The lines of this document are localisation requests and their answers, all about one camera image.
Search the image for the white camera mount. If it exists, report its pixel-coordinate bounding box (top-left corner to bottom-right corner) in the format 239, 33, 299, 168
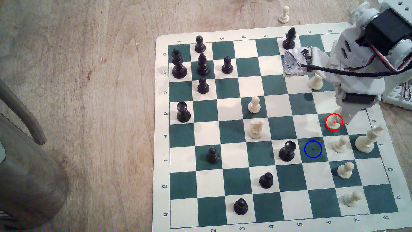
303, 48, 335, 76

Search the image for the white chess knight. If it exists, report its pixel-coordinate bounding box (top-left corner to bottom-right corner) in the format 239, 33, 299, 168
248, 119, 265, 140

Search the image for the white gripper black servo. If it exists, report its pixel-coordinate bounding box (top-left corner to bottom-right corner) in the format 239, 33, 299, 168
323, 30, 385, 125

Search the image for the curved wooden chair bar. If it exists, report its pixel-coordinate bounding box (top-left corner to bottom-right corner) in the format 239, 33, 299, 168
0, 79, 47, 145

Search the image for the thick black camera cable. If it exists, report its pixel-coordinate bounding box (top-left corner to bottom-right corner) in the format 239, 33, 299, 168
299, 63, 412, 78

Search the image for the black chess bishop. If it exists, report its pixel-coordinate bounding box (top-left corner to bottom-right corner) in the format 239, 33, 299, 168
282, 27, 297, 50
197, 52, 211, 76

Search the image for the green and white chess mat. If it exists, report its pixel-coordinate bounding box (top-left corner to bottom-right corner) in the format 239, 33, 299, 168
152, 22, 407, 232

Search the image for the white plastic crate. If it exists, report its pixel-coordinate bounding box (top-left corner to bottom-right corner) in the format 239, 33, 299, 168
381, 82, 412, 111

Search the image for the black chess pawn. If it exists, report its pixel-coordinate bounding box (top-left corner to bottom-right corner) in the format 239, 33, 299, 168
197, 76, 210, 95
234, 198, 248, 216
194, 35, 206, 53
259, 172, 274, 189
206, 147, 220, 164
221, 56, 234, 75

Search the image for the black chess knight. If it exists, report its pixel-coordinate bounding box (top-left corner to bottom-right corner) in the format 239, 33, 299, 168
279, 140, 297, 162

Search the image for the bare camera circuit board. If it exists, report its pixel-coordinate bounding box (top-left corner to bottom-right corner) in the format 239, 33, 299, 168
283, 46, 313, 78

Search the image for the dark brown wooden chair part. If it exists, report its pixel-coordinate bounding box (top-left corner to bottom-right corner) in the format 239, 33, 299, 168
0, 113, 70, 230

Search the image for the white chess king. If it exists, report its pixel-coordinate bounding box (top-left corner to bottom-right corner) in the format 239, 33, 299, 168
355, 126, 384, 153

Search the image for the white chess pawn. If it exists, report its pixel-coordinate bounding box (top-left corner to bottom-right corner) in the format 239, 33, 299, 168
278, 6, 290, 24
343, 190, 363, 208
332, 135, 350, 153
326, 114, 342, 131
337, 161, 355, 180
308, 73, 323, 91
247, 96, 261, 114

